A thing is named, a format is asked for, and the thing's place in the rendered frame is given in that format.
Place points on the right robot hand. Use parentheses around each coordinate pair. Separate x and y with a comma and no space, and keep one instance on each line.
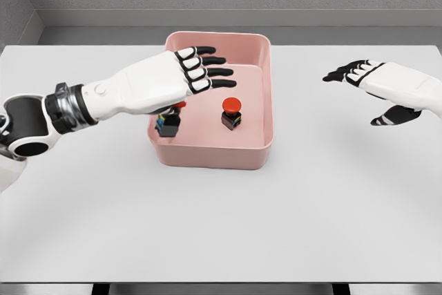
(390,84)

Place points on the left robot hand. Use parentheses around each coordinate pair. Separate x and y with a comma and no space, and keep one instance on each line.
(155,82)

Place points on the red button industrial switch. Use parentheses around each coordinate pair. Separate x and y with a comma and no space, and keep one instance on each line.
(231,113)
(168,123)

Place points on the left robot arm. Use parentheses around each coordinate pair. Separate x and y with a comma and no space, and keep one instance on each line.
(62,115)

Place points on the pink plastic basket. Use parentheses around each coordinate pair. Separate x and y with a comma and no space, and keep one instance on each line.
(221,136)

